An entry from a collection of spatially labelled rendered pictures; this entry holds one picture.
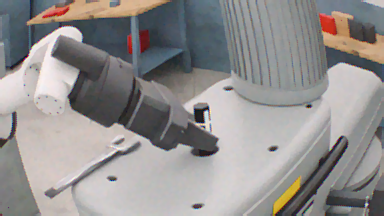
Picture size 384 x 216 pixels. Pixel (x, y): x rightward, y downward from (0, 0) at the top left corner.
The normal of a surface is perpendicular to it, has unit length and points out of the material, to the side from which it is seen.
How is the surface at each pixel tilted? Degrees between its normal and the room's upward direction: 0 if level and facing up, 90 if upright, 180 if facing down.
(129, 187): 0
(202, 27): 90
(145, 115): 91
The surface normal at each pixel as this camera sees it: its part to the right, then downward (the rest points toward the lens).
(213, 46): -0.58, 0.39
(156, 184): -0.11, -0.91
